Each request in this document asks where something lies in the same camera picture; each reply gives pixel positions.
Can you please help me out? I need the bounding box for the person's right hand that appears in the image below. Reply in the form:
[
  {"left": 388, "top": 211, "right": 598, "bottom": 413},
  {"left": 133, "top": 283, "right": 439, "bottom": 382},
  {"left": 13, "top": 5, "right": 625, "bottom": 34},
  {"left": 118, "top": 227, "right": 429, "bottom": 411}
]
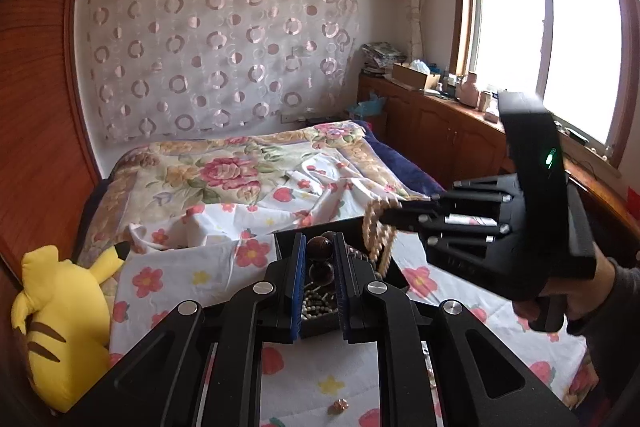
[{"left": 539, "top": 244, "right": 616, "bottom": 321}]

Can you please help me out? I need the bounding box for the cardboard box on cabinet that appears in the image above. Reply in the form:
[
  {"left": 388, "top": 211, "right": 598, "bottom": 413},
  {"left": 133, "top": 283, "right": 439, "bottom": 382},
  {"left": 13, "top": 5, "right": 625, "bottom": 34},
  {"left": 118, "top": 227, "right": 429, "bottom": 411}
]
[{"left": 392, "top": 63, "right": 440, "bottom": 91}]

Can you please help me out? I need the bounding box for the pink thermos jug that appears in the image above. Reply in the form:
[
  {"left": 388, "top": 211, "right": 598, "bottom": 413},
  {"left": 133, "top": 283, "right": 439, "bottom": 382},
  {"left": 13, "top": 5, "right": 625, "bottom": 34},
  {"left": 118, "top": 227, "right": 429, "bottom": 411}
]
[{"left": 456, "top": 72, "right": 480, "bottom": 108}]

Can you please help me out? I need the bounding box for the pink circle pattern curtain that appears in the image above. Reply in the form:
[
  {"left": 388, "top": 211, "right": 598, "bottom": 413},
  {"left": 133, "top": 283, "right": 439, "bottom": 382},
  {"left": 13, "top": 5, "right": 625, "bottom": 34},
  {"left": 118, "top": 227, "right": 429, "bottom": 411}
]
[{"left": 78, "top": 0, "right": 359, "bottom": 144}]

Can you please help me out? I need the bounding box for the navy blue blanket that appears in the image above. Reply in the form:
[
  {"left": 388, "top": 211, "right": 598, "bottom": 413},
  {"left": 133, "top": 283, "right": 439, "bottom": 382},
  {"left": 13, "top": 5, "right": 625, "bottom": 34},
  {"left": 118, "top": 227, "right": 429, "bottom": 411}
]
[{"left": 356, "top": 120, "right": 444, "bottom": 196}]

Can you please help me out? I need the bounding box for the pearl bead bracelet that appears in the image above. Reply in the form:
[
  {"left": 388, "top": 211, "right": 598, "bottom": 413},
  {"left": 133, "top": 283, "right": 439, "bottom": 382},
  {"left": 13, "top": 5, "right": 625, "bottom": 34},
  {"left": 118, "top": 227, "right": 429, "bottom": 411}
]
[{"left": 300, "top": 283, "right": 338, "bottom": 322}]

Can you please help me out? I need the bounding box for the floral quilt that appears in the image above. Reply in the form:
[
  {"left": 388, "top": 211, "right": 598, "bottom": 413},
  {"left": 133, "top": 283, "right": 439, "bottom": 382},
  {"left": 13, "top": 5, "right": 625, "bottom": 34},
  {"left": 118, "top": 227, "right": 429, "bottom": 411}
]
[{"left": 74, "top": 120, "right": 426, "bottom": 267}]

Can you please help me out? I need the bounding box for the black open jewelry box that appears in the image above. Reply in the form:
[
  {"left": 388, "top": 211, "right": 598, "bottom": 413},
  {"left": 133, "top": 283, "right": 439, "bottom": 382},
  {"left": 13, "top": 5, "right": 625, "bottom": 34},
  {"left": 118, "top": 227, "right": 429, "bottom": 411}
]
[{"left": 274, "top": 217, "right": 409, "bottom": 343}]

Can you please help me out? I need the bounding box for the wooden sideboard cabinet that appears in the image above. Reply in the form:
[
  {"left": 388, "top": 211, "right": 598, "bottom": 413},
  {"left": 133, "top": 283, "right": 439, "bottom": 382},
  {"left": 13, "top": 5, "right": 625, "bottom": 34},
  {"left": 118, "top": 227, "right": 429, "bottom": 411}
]
[{"left": 354, "top": 74, "right": 640, "bottom": 238}]

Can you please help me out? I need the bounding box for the window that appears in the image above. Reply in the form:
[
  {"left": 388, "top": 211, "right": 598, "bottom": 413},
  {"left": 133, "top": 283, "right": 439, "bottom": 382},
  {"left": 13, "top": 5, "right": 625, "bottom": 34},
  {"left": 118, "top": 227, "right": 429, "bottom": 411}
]
[{"left": 451, "top": 0, "right": 639, "bottom": 168}]

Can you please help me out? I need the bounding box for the yellow plush toy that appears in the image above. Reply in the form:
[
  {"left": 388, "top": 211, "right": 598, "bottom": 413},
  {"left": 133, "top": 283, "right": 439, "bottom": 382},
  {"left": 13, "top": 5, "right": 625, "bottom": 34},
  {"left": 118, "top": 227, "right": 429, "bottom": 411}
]
[{"left": 11, "top": 242, "right": 130, "bottom": 413}]

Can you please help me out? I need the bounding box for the dark wooden bead bracelet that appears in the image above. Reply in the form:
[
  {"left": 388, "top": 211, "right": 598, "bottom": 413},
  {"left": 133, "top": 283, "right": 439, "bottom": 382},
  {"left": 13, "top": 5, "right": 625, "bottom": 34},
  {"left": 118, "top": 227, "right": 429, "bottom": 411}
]
[{"left": 305, "top": 233, "right": 335, "bottom": 287}]

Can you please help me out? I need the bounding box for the strawberry flower print bedsheet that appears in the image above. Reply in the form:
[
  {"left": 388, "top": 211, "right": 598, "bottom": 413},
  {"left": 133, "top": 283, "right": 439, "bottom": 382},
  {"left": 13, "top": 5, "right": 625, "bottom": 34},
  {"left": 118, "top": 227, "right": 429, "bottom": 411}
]
[{"left": 106, "top": 146, "right": 597, "bottom": 427}]

